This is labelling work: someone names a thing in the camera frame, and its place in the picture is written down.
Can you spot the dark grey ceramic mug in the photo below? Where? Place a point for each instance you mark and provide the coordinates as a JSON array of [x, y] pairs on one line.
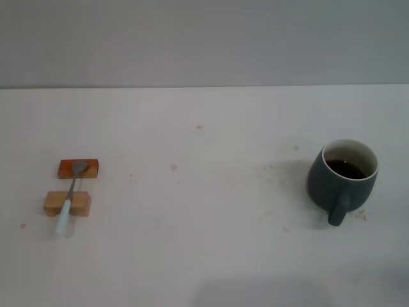
[[322, 188]]

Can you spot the orange-brown wooden block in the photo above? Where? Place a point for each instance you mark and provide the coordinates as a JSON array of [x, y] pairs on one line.
[[65, 171]]

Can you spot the light wooden notched block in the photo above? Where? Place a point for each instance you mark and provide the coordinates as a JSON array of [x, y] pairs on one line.
[[52, 201]]

